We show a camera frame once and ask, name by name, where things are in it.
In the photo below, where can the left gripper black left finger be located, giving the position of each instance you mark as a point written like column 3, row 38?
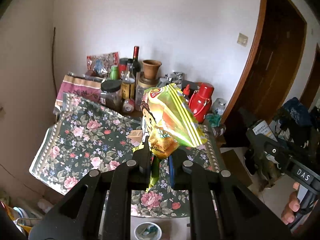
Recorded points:
column 132, row 175

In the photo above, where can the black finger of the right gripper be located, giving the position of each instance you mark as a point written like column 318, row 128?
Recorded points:
column 262, row 143

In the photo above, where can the brown cardboard piece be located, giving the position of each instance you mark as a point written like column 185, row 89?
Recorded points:
column 135, row 136

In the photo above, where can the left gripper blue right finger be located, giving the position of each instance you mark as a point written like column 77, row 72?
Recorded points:
column 191, row 177

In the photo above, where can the red sauce squeeze bottle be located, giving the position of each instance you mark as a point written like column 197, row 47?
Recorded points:
column 186, row 93

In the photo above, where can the brown clay vase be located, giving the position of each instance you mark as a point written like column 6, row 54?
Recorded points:
column 151, row 68

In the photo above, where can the red thermos jug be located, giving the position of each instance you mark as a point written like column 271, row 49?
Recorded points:
column 201, row 101

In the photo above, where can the clear jar with silver lid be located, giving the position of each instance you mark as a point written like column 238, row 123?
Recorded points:
column 218, row 106

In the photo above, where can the red patterned snack package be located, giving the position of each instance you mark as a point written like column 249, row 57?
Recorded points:
column 101, row 64

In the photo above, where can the yellow labelled liquor bottle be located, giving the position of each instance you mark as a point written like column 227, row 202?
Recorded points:
column 128, row 82

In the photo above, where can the white plastic trash bin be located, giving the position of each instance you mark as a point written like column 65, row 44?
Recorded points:
column 148, row 231

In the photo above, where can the small red can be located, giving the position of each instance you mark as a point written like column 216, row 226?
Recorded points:
column 128, row 106

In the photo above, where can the small dark labelled bottle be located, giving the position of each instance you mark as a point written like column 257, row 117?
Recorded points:
column 261, row 127

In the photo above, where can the dark wine bottle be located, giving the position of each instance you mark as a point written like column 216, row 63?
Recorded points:
column 136, row 64

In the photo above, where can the glass jar with gold lid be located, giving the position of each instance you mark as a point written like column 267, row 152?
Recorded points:
column 142, row 85

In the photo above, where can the green cap bottle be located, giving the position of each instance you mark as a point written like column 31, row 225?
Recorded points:
column 114, row 74

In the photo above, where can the person's right hand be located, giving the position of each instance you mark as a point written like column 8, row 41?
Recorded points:
column 293, row 205

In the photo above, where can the black lid glass jar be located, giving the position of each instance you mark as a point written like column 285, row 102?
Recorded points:
column 111, row 95

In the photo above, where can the maroon striped paper bag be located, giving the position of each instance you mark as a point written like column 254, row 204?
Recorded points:
column 87, row 89

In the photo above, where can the pile of clothes and bags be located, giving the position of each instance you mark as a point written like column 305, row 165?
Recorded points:
column 299, row 126

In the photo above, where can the yellow green snack bag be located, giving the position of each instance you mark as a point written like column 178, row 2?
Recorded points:
column 167, row 124

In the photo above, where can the floral green tablecloth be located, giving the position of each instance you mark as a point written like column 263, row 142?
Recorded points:
column 90, row 136

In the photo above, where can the wall light switch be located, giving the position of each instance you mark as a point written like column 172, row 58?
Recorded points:
column 242, row 40

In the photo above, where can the dark wooden door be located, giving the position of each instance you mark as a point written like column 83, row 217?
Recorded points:
column 272, row 64

